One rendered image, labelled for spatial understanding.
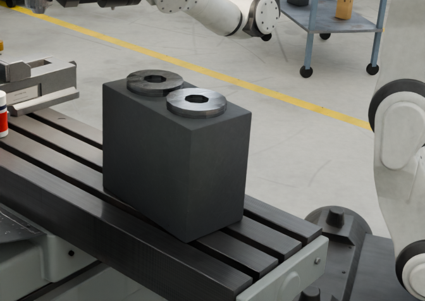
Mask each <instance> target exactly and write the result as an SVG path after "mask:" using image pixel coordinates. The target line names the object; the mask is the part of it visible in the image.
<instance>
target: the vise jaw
mask: <svg viewBox="0 0 425 301"><path fill-rule="evenodd" d="M29 77H31V66H30V65H28V64H26V63H25V62H24V61H22V60H20V59H18V58H15V57H12V56H10V55H8V54H6V53H3V52H1V51H0V79H2V80H4V81H6V82H15V81H17V80H22V79H25V78H29Z"/></svg>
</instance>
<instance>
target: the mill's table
mask: <svg viewBox="0 0 425 301"><path fill-rule="evenodd" d="M0 203H2V204H4V205H6V206H7V207H9V208H10V209H12V210H14V211H16V212H17V213H19V214H21V215H22V216H25V217H26V218H28V219H29V220H31V221H33V222H35V223H37V224H38V225H40V226H41V227H43V228H45V229H47V230H48V231H50V232H52V233H54V234H55V235H57V236H59V237H60V238H62V239H63V240H66V241H67V242H69V243H71V244H72V245H74V246H76V247H78V248H79V249H81V250H82V251H84V252H86V253H88V254H89V255H91V256H93V257H95V258H96V259H98V260H100V261H101V262H103V263H105V264H107V265H108V266H110V267H112V268H113V269H115V270H117V271H119V272H120V273H122V274H124V275H125V276H127V277H129V278H130V279H132V280H134V281H136V282H137V283H139V284H141V285H142V286H144V287H146V288H148V289H149V290H151V291H153V292H154V293H156V294H158V295H160V296H161V297H163V298H165V299H166V300H168V301H292V300H293V299H294V298H295V296H296V295H298V294H299V293H300V292H301V291H302V290H304V289H305V288H307V287H308V286H309V285H310V284H311V283H313V282H314V281H315V280H317V279H318V278H319V277H320V276H321V275H323V274H324V268H325V263H326V255H327V250H328V242H329V239H328V238H327V237H325V236H322V230H323V228H322V227H320V226H318V225H315V224H313V223H310V222H308V221H306V220H304V219H301V218H299V217H297V216H294V215H293V214H290V213H288V212H285V211H283V210H281V209H278V208H277V207H274V206H272V205H269V204H267V203H265V202H263V201H261V200H258V199H256V198H253V197H251V196H249V195H247V194H245V198H244V206H243V218H242V220H240V221H237V222H236V223H233V224H230V225H228V226H225V227H224V228H221V229H219V230H216V231H214V232H212V233H210V234H207V235H205V236H202V237H200V238H198V239H196V240H193V241H191V242H188V243H184V242H182V241H181V240H180V239H178V238H177V237H175V236H174V235H172V234H171V233H170V232H168V231H166V230H165V229H164V228H162V227H161V226H159V225H158V224H157V223H155V222H153V221H152V220H151V219H149V218H148V217H147V216H145V215H143V214H142V213H141V212H139V211H138V210H136V209H135V208H133V207H132V206H131V205H129V204H127V203H126V202H125V201H123V200H122V199H120V198H119V197H117V196H116V195H115V194H113V193H112V192H110V191H109V190H107V189H106V188H104V187H103V184H102V131H101V130H99V129H96V128H94V127H92V126H90V125H87V124H85V123H82V122H81V121H78V120H76V119H74V118H71V117H69V116H67V115H65V114H63V113H60V112H58V111H55V110H53V109H51V108H49V107H47V108H45V109H41V110H38V111H34V112H32V113H28V114H24V115H22V116H15V115H10V119H9V120H8V134H7V136H5V137H2V138H0Z"/></svg>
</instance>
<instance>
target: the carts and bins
mask: <svg viewBox="0 0 425 301"><path fill-rule="evenodd" d="M353 1H354V0H280V10H281V12H282V13H283V14H284V15H285V16H287V17H288V18H289V19H291V20H292V21H293V22H295V23H296V24H297V25H298V26H300V27H301V28H303V29H304V30H305V31H306V32H307V43H306V48H305V59H304V65H303V66H302V67H301V69H300V75H301V76H302V77H304V78H309V77H310V76H311V75H312V73H313V69H312V68H311V67H310V65H311V55H312V45H313V39H314V34H319V36H320V38H322V39H323V40H327V39H329V38H330V35H331V33H358V32H375V35H374V43H373V50H372V55H371V62H370V63H369V64H368V65H367V67H366V71H367V73H368V74H370V75H375V74H377V72H378V71H379V66H378V65H377V60H378V53H379V45H380V41H381V34H382V32H383V22H384V17H385V10H386V2H387V0H380V4H379V11H378V19H377V23H376V24H374V23H373V22H371V21H369V20H368V19H366V18H364V17H363V16H361V15H360V14H358V13H356V12H354V11H353V10H352V6H353ZM271 37H272V34H271V33H270V34H265V35H264V36H262V37H261V39H262V40H263V41H269V40H270V39H271Z"/></svg>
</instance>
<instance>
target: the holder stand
mask: <svg viewBox="0 0 425 301"><path fill-rule="evenodd" d="M251 121H252V112H251V111H249V110H247V109H244V108H242V107H240V106H237V105H236V104H234V103H232V102H229V101H227V100H226V97H225V96H223V95H222V94H220V93H219V92H215V91H212V90H207V89H201V88H199V87H197V86H195V85H192V84H191V83H188V82H186V81H184V80H183V77H181V76H180V75H179V74H177V73H173V72H171V71H166V70H139V71H135V72H133V73H131V74H129V75H128V76H127V77H126V78H123V79H120V80H115V81H112V82H106V83H103V85H102V184H103V187H104V188H106V189H107V190H109V191H110V192H112V193H113V194H115V195H116V196H117V197H119V198H120V199H122V200H123V201H125V202H126V203H127V204H129V205H131V206H132V207H133V208H135V209H136V210H138V211H139V212H141V213H142V214H143V215H145V216H147V217H148V218H149V219H151V220H152V221H153V222H155V223H157V224H158V225H159V226H161V227H162V228H164V229H165V230H166V231H168V232H170V233H171V234H172V235H174V236H175V237H177V238H178V239H180V240H181V241H182V242H184V243H188V242H191V241H193V240H196V239H198V238H200V237H203V236H205V235H207V234H210V233H212V232H214V231H216V230H219V229H221V228H224V227H225V226H228V225H230V224H233V223H236V222H237V221H240V220H242V218H243V206H244V198H245V184H246V177H247V163H248V155H249V142H250V128H251Z"/></svg>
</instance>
